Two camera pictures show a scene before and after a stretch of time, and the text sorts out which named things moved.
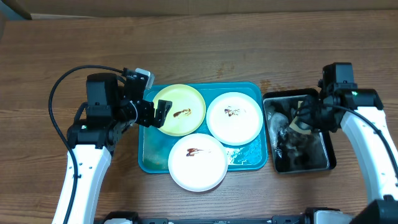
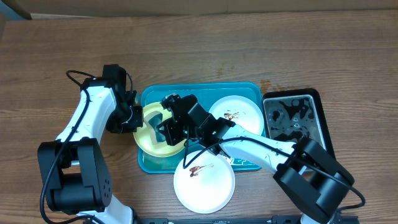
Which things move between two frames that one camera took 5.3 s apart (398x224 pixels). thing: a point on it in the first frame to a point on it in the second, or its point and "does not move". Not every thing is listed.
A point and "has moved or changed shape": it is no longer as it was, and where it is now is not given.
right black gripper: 309,102 to 170,127
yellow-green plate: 187,111 has moved or changed shape
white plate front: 198,162 has moved or changed shape
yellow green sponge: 299,127 to 152,119
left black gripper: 147,118 to 138,122
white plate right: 234,118 does not move
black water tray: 295,149 does not move
